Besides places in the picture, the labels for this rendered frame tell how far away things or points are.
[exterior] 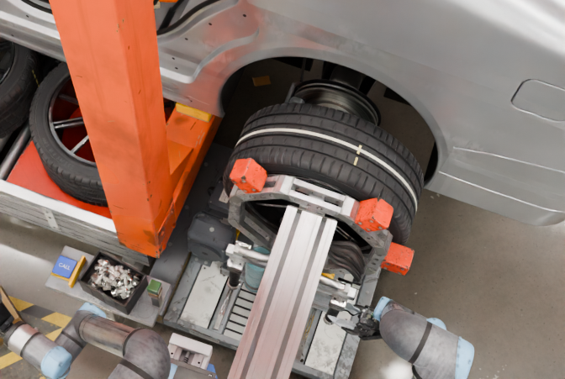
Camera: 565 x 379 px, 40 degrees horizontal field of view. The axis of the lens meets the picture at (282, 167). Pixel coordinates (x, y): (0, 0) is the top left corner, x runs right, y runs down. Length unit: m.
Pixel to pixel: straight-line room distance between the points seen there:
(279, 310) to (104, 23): 0.73
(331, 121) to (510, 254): 1.54
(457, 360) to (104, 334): 0.88
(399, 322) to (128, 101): 0.87
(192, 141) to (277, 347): 1.75
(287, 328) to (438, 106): 1.27
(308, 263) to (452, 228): 2.39
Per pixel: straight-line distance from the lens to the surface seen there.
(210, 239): 3.03
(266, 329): 1.24
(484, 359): 3.50
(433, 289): 3.52
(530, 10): 2.10
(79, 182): 3.07
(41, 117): 3.22
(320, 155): 2.34
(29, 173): 3.37
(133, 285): 2.80
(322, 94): 2.69
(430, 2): 2.07
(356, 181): 2.33
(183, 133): 2.91
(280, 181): 2.35
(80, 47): 1.77
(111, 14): 1.61
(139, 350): 1.83
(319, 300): 3.25
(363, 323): 2.46
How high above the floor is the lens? 3.23
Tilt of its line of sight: 63 degrees down
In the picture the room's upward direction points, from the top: 11 degrees clockwise
